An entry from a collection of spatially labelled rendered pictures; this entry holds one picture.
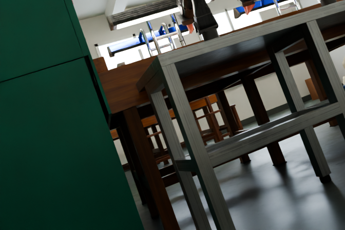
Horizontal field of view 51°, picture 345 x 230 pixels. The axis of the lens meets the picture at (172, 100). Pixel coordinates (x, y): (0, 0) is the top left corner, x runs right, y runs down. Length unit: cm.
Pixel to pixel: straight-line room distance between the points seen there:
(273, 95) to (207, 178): 695
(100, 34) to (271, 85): 373
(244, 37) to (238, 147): 38
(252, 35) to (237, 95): 637
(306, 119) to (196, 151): 41
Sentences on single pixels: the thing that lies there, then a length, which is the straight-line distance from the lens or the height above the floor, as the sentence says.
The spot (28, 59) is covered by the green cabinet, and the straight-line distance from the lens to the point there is 158.
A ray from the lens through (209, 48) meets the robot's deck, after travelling 122.
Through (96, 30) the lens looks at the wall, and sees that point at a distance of 728.
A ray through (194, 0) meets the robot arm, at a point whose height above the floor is 87.
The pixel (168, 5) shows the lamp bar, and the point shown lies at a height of 106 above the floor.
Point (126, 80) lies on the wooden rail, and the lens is 157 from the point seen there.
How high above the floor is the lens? 43
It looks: 4 degrees up
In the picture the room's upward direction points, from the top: 20 degrees counter-clockwise
